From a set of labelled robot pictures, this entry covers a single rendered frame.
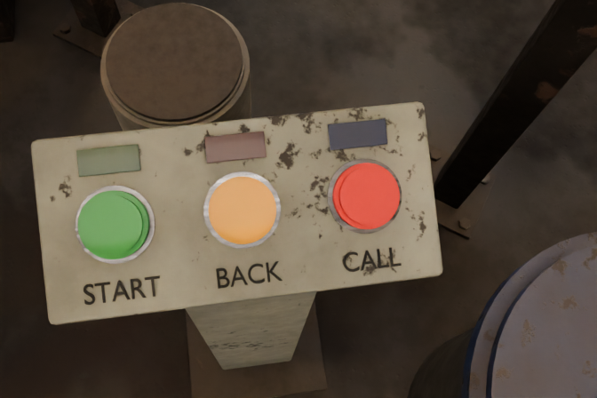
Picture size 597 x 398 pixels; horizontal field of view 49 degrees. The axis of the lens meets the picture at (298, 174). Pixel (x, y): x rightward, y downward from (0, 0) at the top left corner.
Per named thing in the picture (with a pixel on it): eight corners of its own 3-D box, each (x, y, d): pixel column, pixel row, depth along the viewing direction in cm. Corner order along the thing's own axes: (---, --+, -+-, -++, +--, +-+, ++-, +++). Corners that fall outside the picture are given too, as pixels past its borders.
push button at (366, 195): (327, 167, 40) (330, 166, 39) (389, 161, 41) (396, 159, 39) (334, 231, 40) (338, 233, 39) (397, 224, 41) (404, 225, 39)
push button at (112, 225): (80, 194, 39) (73, 194, 37) (147, 187, 39) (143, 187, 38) (87, 260, 39) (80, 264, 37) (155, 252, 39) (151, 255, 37)
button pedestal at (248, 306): (168, 297, 97) (29, 98, 39) (327, 277, 99) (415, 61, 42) (175, 410, 91) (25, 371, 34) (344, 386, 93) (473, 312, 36)
